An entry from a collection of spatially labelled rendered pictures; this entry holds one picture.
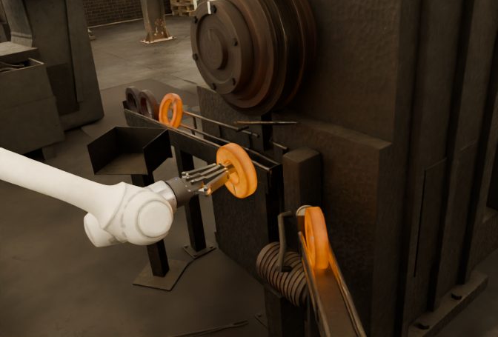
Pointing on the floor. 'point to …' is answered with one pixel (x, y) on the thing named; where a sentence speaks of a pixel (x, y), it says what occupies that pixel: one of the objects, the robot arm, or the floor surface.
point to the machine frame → (386, 135)
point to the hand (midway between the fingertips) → (234, 165)
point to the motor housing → (283, 292)
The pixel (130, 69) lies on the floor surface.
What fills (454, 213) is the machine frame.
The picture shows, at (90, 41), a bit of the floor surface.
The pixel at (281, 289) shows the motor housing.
